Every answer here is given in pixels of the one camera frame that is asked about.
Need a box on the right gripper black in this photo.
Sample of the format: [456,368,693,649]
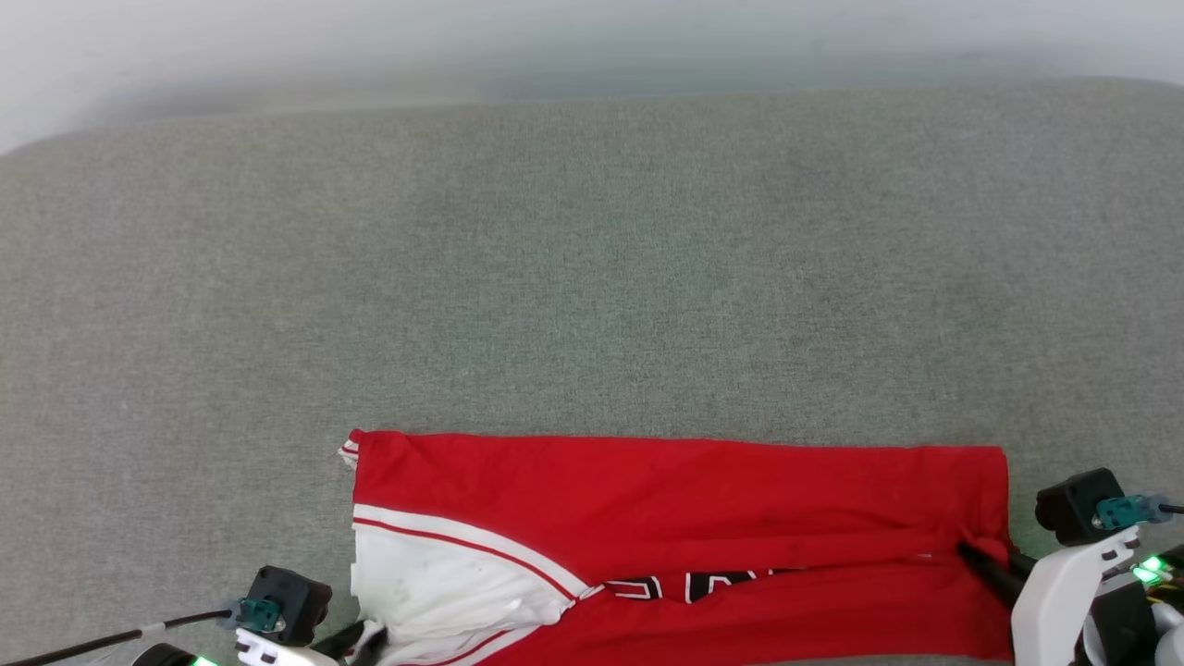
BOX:
[957,541,1184,666]

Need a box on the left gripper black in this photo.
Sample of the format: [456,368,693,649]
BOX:
[129,620,389,666]

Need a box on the left teal-plug camera cable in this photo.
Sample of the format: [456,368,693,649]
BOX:
[0,599,283,666]

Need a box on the teal-plug camera cable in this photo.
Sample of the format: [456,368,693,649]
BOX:
[1094,494,1184,530]
[0,599,283,666]

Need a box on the right teal-plug camera cable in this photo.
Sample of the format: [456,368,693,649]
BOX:
[1094,494,1184,530]

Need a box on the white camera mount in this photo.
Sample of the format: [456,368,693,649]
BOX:
[234,629,339,666]
[1010,525,1141,666]

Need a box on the grey fabric sofa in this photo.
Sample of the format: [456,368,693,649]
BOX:
[0,79,1184,666]

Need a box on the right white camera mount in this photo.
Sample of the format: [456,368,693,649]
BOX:
[1010,525,1141,666]

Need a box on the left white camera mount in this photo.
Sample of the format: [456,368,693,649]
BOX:
[234,629,339,666]

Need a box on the red and white shirt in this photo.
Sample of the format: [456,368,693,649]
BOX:
[338,428,1014,666]

